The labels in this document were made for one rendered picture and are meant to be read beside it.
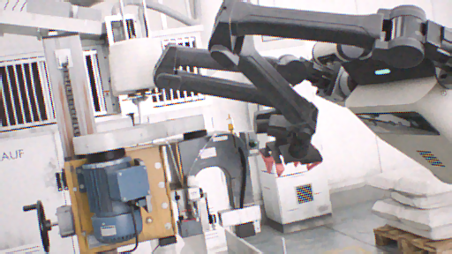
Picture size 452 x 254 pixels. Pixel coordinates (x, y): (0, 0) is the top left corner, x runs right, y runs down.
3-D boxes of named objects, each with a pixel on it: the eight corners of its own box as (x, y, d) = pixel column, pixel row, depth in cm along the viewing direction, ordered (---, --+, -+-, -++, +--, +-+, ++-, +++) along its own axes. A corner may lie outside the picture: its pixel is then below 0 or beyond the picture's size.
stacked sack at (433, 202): (473, 203, 428) (471, 185, 428) (421, 214, 422) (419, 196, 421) (427, 191, 494) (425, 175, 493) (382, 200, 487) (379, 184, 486)
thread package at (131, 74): (173, 86, 173) (163, 31, 172) (118, 95, 169) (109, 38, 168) (164, 90, 189) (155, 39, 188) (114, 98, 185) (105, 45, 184)
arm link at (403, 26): (447, 49, 110) (448, 28, 113) (403, 29, 108) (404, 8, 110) (415, 70, 118) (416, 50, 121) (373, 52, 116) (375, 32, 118)
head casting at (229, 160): (256, 205, 202) (243, 123, 200) (190, 220, 195) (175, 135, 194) (232, 195, 230) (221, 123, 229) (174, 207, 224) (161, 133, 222)
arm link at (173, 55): (157, 41, 157) (156, 36, 167) (152, 89, 161) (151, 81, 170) (310, 60, 165) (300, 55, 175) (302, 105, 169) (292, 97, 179)
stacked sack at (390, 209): (467, 206, 468) (465, 189, 468) (400, 225, 446) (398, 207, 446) (432, 200, 508) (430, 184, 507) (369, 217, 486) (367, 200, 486)
